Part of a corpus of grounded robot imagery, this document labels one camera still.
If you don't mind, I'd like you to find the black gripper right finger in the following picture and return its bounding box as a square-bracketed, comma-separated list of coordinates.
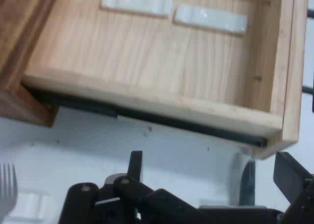
[273, 151, 314, 224]

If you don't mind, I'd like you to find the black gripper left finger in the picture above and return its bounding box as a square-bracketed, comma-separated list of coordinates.
[58, 150, 197, 224]

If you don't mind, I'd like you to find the white ceramic cutlery rest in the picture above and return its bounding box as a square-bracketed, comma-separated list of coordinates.
[100, 0, 174, 20]
[172, 4, 248, 35]
[4, 191, 53, 224]

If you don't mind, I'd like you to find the silver fork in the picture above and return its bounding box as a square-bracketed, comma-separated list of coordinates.
[0, 162, 19, 216]

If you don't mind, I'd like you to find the light wooden drawer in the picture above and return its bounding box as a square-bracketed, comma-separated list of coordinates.
[22, 0, 309, 160]

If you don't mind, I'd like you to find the dark wooden cabinet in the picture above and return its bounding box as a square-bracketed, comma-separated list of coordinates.
[0, 0, 62, 128]

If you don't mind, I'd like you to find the black drawer slide rail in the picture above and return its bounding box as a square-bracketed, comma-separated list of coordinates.
[24, 85, 268, 148]

